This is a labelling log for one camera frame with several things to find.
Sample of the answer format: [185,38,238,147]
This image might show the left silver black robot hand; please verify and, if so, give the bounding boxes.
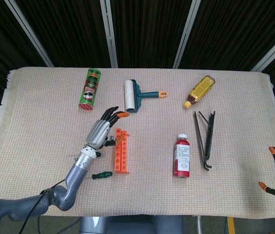
[85,106,130,150]

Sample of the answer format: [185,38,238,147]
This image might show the green black handle screwdriver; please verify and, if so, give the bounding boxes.
[86,171,113,181]

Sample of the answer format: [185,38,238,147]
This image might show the orange screwdriver holder rack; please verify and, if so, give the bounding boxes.
[114,127,131,174]

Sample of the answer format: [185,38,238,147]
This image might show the green Pringles can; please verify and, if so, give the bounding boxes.
[78,68,102,111]

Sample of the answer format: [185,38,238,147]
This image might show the teal lint roller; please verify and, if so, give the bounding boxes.
[123,79,169,113]

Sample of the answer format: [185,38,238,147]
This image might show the beige woven tablecloth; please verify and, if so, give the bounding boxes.
[0,67,275,218]

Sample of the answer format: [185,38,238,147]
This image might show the red juice bottle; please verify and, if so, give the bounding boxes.
[173,133,191,178]

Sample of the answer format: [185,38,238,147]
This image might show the black tongs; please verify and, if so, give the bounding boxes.
[193,111,216,171]

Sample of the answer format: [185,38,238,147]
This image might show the white metal table leg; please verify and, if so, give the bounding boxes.
[196,215,203,234]

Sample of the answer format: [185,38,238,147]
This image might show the grey robot torso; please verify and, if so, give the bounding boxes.
[79,215,184,234]

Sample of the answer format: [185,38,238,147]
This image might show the yellow tea bottle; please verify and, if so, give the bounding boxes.
[182,75,216,109]

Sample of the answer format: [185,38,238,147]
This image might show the dark teal handle screwdriver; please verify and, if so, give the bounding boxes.
[67,152,101,158]

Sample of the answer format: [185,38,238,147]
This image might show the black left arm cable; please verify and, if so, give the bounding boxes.
[22,179,67,234]

